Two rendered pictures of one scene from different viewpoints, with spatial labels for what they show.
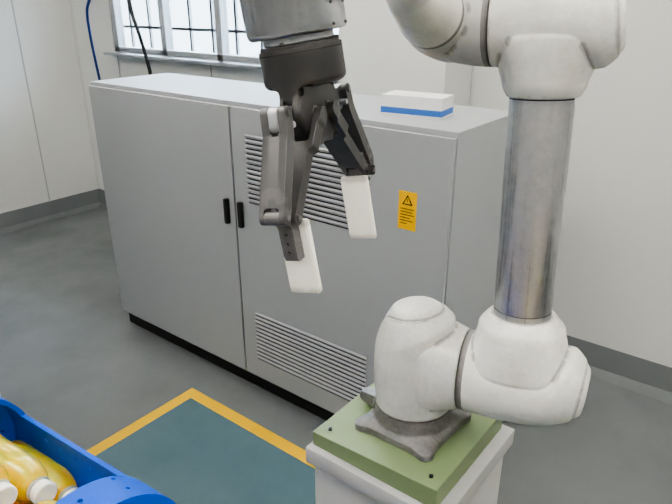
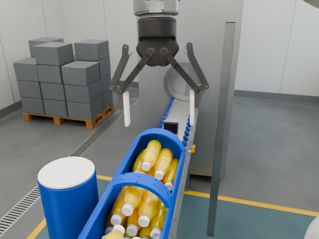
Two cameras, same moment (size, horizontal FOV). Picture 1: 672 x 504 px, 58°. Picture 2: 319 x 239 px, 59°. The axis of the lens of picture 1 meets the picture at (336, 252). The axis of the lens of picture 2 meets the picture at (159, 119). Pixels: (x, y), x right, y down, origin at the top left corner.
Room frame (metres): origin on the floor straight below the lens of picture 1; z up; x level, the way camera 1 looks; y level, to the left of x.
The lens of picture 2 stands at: (0.35, -0.51, 1.86)
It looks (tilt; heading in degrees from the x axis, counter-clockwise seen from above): 24 degrees down; 68
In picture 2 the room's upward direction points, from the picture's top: straight up
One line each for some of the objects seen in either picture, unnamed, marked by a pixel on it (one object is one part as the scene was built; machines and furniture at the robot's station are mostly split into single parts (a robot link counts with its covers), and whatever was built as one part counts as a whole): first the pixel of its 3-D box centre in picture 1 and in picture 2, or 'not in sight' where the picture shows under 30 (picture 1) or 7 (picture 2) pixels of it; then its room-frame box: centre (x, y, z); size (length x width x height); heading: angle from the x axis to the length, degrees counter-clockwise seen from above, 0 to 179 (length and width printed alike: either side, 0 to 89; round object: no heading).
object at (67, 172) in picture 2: not in sight; (67, 171); (0.38, 0.80, 1.03); 0.28 x 0.28 x 0.01
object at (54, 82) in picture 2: not in sight; (66, 80); (0.66, 4.09, 0.59); 1.20 x 0.80 x 1.19; 142
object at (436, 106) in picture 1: (417, 104); not in sight; (2.31, -0.30, 1.48); 0.24 x 0.12 x 0.08; 60
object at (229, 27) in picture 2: not in sight; (218, 145); (1.44, 1.00, 0.85); 0.06 x 0.06 x 1.70; 56
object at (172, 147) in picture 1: (274, 242); not in sight; (2.82, 0.31, 0.72); 2.15 x 0.54 x 1.45; 52
